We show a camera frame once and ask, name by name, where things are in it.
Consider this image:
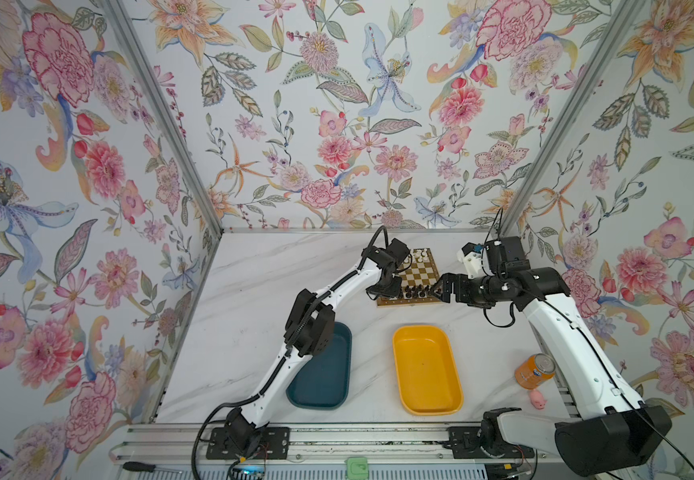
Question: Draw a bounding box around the green clip on rail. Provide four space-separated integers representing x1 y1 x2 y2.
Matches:
346 457 370 480

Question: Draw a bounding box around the orange drink can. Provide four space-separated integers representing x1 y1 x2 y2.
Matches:
515 353 557 390

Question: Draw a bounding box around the yellow plastic tray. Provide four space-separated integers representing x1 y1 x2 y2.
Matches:
393 325 464 417

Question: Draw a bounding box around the pink pig toy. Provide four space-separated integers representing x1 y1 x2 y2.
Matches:
529 389 547 410

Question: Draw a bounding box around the dark teal plastic tray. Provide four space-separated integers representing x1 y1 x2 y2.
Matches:
286 322 352 410

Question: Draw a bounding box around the black screwdriver handle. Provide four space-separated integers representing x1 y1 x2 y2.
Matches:
122 461 157 473

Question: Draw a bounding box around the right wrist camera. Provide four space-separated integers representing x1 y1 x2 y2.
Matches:
457 242 485 280

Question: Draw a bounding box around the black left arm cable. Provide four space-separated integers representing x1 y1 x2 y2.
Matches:
190 224 390 480

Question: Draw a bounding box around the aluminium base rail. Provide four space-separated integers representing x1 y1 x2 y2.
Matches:
110 422 562 468

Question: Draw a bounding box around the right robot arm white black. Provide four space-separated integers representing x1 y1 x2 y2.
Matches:
431 237 672 477

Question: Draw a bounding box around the wooden chess board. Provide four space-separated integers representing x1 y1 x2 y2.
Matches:
376 247 440 307

